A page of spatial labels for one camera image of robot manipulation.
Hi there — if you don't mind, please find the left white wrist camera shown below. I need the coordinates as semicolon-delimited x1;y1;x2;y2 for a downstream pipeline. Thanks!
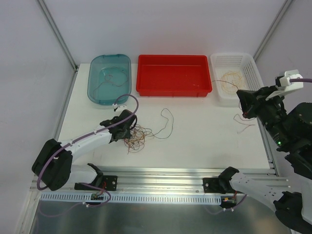
113;104;127;112

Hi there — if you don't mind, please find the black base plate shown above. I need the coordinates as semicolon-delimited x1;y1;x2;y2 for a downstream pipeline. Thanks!
74;175;118;191
202;176;246;194

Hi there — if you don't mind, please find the right aluminium frame post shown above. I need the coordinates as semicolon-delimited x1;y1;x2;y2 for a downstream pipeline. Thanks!
253;0;295;62

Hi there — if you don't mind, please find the bundle of thin wires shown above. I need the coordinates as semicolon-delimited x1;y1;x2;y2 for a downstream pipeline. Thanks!
123;124;156;155

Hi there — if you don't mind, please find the white perforated plastic basket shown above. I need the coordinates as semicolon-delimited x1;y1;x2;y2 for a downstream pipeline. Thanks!
210;53;263;107

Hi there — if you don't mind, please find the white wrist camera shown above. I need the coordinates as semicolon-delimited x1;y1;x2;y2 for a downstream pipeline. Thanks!
265;70;304;101
113;104;127;112

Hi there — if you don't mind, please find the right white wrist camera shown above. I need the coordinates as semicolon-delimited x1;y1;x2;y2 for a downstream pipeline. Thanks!
265;70;304;101

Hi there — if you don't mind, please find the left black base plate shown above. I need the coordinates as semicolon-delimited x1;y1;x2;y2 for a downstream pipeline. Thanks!
74;175;118;191

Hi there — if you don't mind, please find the aluminium mounting rail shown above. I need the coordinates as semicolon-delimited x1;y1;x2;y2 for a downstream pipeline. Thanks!
29;156;293;197

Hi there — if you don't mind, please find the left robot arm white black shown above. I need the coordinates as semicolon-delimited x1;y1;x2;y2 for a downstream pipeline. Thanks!
31;110;137;191

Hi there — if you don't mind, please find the red plastic tray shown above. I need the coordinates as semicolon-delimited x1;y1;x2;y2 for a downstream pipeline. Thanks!
136;55;213;97

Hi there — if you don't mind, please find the teal transparent plastic tub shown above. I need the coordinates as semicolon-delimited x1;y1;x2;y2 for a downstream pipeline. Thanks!
87;54;132;105

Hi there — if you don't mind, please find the orange wire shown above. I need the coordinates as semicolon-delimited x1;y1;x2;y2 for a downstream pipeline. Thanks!
211;70;247;95

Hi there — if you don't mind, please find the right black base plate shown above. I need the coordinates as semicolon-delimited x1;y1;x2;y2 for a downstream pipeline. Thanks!
202;176;246;194

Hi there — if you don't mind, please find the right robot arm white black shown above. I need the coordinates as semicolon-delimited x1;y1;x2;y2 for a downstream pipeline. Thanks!
218;86;312;234

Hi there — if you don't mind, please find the white slotted cable duct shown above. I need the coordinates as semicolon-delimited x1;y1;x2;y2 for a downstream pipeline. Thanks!
40;192;221;205

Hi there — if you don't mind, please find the brown wire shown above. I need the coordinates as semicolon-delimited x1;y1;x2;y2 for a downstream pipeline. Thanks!
93;65;129;97

